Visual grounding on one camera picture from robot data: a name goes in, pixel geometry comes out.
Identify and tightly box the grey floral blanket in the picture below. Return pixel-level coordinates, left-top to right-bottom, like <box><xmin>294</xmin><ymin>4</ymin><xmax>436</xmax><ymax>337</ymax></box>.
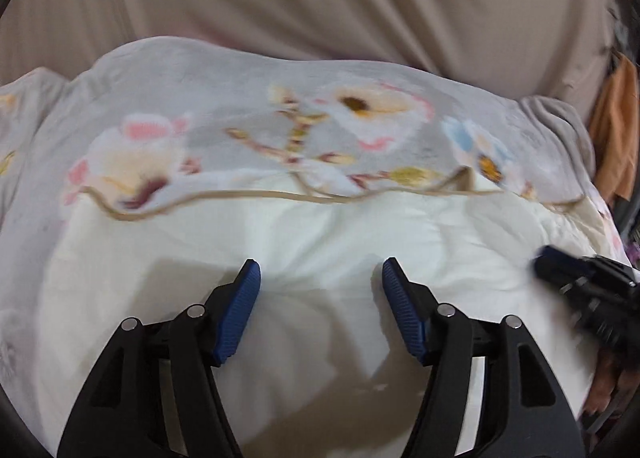
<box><xmin>0</xmin><ymin>35</ymin><xmax>631</xmax><ymax>389</ymax></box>

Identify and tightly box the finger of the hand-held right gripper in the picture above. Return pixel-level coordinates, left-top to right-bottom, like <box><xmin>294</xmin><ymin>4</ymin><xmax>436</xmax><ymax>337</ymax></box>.
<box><xmin>560</xmin><ymin>283</ymin><xmax>640</xmax><ymax>354</ymax></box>
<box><xmin>531</xmin><ymin>244</ymin><xmax>638</xmax><ymax>289</ymax></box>

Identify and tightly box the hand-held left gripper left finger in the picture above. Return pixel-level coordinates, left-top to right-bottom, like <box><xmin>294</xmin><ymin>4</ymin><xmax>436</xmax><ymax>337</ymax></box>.
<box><xmin>56</xmin><ymin>258</ymin><xmax>262</xmax><ymax>458</ymax></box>

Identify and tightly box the orange cloth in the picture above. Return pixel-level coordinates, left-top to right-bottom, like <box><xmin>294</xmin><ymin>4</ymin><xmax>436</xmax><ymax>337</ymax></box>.
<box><xmin>587</xmin><ymin>55</ymin><xmax>640</xmax><ymax>201</ymax></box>

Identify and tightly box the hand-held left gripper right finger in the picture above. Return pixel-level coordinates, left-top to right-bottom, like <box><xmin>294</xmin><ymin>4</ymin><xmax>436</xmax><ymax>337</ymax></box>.
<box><xmin>381</xmin><ymin>257</ymin><xmax>586</xmax><ymax>458</ymax></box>

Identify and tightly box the cream quilted jacket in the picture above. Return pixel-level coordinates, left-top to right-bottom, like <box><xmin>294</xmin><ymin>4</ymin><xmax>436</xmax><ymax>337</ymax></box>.
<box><xmin>37</xmin><ymin>172</ymin><xmax>627</xmax><ymax>458</ymax></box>

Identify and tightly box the person's right hand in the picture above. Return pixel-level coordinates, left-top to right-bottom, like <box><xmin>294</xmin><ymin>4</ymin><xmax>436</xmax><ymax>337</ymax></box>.
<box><xmin>582</xmin><ymin>350</ymin><xmax>632</xmax><ymax>416</ymax></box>

